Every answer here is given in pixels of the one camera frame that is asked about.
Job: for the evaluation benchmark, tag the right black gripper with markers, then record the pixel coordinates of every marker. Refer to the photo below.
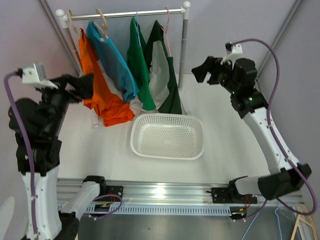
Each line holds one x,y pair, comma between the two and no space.
214,65

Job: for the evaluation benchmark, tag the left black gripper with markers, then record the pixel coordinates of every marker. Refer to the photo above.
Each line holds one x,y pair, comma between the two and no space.
83,87

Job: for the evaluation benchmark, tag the orange t shirt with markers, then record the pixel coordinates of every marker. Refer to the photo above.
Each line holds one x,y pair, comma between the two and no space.
107,105

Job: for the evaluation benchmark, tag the dark green white t shirt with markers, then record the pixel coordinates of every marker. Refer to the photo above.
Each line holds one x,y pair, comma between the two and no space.
163,84

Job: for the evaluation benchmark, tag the pink wire hanger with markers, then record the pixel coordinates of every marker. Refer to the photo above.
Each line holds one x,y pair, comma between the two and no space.
166,31

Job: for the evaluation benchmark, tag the bright green t shirt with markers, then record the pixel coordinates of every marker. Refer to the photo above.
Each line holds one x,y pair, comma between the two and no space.
138,67

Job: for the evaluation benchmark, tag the beige wooden hanger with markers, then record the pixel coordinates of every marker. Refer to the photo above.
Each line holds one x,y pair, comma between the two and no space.
104,27
74,28

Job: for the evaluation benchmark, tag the blue wire hanger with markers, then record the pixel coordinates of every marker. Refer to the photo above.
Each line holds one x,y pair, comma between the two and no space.
136,25

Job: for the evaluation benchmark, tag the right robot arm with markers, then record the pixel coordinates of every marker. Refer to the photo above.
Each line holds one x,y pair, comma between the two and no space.
250,104

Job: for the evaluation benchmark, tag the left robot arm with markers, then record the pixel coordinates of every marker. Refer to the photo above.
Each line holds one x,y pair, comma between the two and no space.
37,126

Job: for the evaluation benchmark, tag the blue t shirt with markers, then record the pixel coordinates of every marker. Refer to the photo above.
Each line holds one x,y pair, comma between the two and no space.
112,62

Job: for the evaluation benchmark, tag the beige hanger on floor right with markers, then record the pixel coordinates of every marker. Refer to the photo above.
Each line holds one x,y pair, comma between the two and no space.
304,228

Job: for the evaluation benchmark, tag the metal clothes rack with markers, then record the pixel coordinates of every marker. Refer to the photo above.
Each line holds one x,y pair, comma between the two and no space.
184,10

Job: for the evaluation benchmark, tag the white plastic basket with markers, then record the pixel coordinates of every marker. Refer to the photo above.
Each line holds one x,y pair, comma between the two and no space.
167,136

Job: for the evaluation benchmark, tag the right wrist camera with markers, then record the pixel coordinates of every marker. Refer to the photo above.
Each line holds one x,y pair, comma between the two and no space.
233,52

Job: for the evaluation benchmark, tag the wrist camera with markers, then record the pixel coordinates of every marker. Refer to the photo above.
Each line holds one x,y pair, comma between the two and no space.
34,75
233,52

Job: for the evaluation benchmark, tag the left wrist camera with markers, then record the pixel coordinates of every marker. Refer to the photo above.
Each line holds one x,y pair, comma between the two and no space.
34,75

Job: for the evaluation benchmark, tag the aluminium rail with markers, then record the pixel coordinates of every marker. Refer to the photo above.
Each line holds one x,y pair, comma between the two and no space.
176,199

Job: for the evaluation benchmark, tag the light blue wire hanger floor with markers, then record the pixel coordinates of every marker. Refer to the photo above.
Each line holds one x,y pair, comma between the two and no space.
266,225

